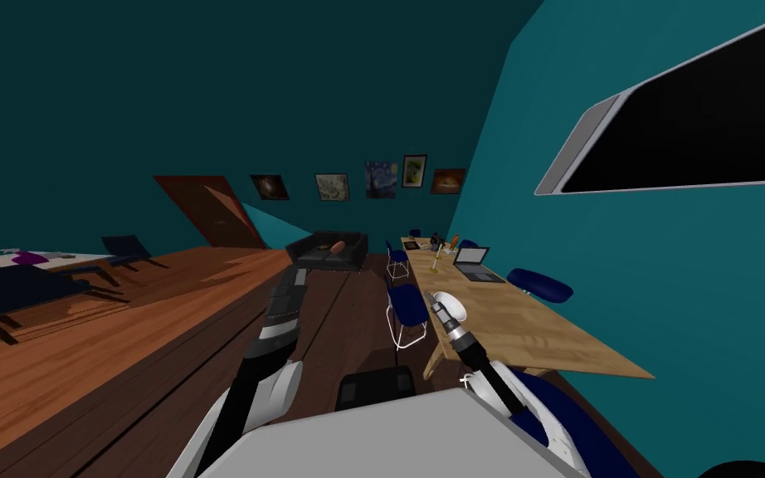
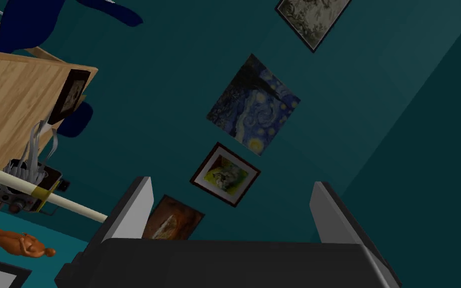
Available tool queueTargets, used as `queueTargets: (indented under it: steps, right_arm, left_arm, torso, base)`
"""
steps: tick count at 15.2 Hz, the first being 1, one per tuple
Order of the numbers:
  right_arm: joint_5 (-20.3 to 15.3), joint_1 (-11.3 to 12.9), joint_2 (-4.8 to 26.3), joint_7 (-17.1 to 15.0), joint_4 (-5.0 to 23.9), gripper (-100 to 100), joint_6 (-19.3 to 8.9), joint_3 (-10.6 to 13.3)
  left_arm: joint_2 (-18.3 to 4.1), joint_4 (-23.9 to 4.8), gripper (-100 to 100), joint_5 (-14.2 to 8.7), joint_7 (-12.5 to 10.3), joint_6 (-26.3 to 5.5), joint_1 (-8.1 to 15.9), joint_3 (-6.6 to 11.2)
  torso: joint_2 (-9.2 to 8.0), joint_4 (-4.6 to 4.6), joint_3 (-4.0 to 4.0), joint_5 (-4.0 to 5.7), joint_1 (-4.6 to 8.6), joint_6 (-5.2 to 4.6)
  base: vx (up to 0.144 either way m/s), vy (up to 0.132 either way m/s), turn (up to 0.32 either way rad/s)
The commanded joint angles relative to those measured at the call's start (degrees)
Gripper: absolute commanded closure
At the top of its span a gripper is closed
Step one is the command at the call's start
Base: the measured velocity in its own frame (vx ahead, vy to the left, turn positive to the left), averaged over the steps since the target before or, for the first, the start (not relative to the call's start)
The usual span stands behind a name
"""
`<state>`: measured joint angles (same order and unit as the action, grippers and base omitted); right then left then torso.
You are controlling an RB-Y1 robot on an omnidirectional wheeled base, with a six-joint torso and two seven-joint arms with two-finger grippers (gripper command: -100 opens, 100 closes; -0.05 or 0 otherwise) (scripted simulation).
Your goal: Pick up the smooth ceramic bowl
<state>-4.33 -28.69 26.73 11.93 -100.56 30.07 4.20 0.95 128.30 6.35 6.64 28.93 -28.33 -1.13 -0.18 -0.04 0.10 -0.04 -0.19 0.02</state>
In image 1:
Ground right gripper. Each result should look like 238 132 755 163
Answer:
430 300 465 336

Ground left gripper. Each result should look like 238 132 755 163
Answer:
266 266 310 328

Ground white bowl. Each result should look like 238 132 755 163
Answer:
431 290 468 325

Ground blue chair with white legs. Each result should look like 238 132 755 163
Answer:
385 283 431 351
384 239 412 280

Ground black sofa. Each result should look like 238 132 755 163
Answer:
285 230 370 274

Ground grey laptop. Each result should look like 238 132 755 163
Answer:
451 246 507 285

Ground light wooden table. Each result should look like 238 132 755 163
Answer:
401 235 656 383

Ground dark brown picture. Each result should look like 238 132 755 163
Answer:
249 173 290 202

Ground pale beige picture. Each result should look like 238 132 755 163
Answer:
314 172 352 203

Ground brown door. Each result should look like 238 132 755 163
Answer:
153 175 272 251

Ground blue starry night picture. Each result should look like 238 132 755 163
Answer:
363 159 400 200

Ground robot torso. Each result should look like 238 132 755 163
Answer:
195 363 591 478

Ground orange brown picture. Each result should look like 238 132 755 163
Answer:
429 168 469 197

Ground dark blue armchair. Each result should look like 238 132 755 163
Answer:
100 233 171 275

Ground dark blue table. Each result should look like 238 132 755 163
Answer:
0 264 93 346

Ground green picture with black frame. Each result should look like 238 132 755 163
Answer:
401 154 429 190

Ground dark window with grey frame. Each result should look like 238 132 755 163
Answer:
533 2 765 198

